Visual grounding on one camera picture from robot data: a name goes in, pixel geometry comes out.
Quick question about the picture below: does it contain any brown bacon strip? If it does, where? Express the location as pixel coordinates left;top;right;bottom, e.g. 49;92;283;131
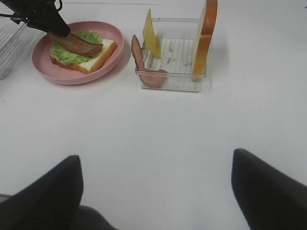
47;32;103;57

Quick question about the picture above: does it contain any clear left plastic tray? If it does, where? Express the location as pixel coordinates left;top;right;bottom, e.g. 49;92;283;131
0;21;44;80

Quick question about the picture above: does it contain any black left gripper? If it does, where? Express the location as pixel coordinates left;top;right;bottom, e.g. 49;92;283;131
4;0;71;37

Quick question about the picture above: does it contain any pink round plate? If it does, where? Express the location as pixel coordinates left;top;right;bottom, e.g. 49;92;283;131
32;21;124;85

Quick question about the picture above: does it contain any bread slice in right tray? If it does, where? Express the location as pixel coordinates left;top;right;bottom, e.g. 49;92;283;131
191;0;218;75

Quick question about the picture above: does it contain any clear right plastic tray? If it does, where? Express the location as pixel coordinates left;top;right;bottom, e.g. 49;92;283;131
135;18;206;92

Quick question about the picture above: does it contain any green lettuce leaf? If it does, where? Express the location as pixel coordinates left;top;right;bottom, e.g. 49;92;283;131
50;31;103;65

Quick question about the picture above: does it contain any clear plastic tray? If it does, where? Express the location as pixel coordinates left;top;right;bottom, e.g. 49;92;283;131
0;21;44;80
135;18;206;92

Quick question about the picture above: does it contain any bread slice from tray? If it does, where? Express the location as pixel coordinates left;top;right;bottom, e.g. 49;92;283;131
49;39;117;74

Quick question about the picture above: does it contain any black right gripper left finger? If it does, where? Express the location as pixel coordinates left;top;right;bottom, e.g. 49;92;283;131
0;155;120;230

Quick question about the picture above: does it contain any yellow cheese slice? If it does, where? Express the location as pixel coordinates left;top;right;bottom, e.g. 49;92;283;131
142;9;162;59

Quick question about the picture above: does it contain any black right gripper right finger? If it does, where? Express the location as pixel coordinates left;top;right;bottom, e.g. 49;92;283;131
231;149;307;230

